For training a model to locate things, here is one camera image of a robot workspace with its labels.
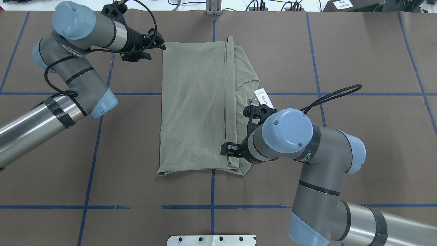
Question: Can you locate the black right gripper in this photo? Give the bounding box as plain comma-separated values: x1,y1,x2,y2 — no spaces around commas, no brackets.
220,138,251,163

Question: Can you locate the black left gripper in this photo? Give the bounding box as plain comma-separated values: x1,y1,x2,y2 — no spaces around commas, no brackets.
120,29,167,62

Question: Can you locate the olive green long-sleeve shirt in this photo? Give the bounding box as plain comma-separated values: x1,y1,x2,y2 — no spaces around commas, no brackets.
157,36,260,176

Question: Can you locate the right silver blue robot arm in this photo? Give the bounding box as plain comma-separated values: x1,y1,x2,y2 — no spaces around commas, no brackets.
221,105,437,246

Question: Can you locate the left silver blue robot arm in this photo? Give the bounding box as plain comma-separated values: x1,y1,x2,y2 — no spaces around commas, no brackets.
0,0,166,170

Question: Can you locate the white paper garment tag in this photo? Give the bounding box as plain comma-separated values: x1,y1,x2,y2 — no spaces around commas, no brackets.
254,88,274,109

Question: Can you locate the black box with label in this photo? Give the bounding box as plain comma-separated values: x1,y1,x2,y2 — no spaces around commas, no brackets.
322,0,385,12

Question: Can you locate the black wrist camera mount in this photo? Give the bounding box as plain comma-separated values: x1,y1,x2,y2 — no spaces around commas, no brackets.
242,104,278,125

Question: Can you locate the aluminium frame post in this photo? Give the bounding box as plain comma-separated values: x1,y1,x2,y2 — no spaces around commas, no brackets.
205,0,223,16

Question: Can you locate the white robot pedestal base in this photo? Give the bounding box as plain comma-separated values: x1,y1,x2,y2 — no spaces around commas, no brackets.
167,235,257,246

